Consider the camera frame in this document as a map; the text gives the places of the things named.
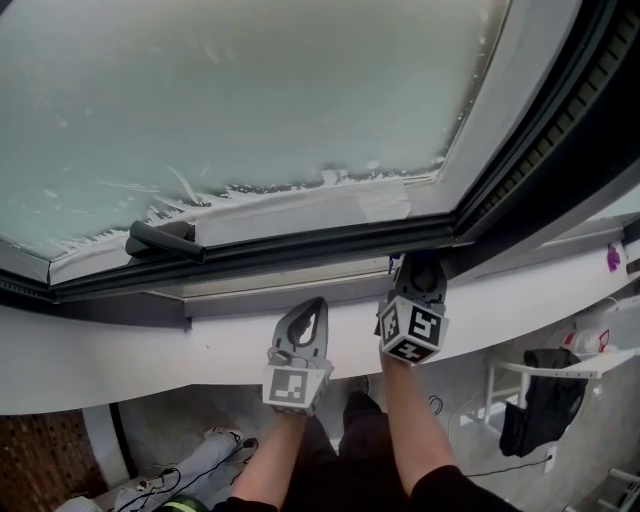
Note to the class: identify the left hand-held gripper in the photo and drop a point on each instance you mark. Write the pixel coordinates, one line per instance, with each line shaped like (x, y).
(290, 385)

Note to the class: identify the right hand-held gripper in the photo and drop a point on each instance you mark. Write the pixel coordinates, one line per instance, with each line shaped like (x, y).
(415, 330)

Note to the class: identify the black window frame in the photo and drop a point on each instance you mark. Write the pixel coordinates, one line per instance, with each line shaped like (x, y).
(325, 245)

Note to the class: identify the person's right forearm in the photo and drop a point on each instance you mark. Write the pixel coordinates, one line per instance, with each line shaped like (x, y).
(415, 425)

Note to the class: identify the person's left forearm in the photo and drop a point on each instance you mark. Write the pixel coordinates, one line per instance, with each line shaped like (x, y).
(275, 460)

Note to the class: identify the person's dark shoe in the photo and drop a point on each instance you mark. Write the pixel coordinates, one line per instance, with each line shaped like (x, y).
(359, 386)

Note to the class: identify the person's black trousers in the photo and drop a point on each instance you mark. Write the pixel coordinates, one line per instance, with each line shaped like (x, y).
(360, 450)

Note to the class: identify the black bag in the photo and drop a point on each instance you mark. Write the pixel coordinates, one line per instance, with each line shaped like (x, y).
(545, 400)

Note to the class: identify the white rack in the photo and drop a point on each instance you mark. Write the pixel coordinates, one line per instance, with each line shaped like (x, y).
(590, 367)

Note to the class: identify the small purple item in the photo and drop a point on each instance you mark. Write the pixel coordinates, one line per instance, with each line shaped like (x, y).
(613, 257)

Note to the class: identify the small black container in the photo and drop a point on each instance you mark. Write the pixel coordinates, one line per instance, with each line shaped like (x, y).
(633, 267)

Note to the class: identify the person's black shirt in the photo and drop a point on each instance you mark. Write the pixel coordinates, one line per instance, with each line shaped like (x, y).
(460, 492)

